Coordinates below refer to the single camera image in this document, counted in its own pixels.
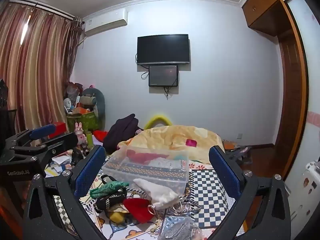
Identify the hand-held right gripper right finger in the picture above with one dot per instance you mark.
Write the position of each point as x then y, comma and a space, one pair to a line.
223, 172

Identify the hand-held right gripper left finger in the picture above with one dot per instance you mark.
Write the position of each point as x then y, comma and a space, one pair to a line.
90, 172

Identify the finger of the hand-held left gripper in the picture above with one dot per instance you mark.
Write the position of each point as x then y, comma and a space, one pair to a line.
42, 130
61, 142

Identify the green knitted pouch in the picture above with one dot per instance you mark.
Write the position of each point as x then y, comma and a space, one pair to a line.
110, 188

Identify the clear plastic storage box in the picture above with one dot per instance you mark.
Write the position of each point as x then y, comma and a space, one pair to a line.
150, 173

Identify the red heart plush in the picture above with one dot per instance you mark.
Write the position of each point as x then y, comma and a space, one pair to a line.
138, 208

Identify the yellow soft toy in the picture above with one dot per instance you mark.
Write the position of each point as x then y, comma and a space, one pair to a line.
117, 217

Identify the red box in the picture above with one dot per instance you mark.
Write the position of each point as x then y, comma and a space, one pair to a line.
60, 127

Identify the dark figurine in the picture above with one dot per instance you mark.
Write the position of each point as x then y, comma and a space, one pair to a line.
77, 156

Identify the pink rabbit toy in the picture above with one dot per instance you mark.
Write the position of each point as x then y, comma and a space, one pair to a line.
79, 131

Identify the grey floor clutter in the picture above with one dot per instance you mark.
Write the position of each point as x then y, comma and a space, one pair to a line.
240, 155

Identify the scattered papers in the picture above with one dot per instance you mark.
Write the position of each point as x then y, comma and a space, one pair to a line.
58, 166

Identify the orange book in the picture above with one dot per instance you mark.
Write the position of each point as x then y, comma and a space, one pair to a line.
228, 145

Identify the green storage bag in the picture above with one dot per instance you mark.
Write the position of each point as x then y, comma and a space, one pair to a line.
82, 123

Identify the green cylinder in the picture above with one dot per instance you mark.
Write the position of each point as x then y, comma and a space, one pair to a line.
89, 140

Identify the red cushion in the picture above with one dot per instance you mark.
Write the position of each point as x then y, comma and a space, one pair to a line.
100, 135

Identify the pink cloth patch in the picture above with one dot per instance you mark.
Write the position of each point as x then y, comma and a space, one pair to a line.
191, 142

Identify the grey plush toy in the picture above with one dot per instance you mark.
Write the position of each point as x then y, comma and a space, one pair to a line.
90, 99

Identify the black garment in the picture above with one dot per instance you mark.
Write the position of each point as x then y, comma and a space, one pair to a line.
122, 130

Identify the red cloth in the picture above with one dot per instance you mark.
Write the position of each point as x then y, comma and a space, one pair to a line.
145, 158

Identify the white patterned cloth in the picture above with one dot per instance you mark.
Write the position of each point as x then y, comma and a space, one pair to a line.
166, 164

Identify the striped brown curtain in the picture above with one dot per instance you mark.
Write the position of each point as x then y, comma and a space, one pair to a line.
32, 67

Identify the yellow quilt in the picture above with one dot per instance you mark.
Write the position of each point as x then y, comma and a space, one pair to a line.
165, 137

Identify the grey mesh pouch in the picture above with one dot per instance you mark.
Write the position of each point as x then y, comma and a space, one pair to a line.
180, 228

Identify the white appliance with stickers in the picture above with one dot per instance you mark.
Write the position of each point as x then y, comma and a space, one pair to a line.
305, 190

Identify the yellow neck pillow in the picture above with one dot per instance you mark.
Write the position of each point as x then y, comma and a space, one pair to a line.
157, 118

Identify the wooden wardrobe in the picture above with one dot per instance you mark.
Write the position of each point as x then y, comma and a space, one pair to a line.
290, 80

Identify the small black monitor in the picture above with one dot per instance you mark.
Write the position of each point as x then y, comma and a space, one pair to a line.
163, 75

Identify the white air conditioner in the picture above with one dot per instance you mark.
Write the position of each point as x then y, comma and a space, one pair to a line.
105, 21

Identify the wall outlet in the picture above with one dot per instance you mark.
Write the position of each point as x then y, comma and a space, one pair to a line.
239, 136

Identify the black wall television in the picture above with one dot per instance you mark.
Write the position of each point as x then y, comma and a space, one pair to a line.
163, 48

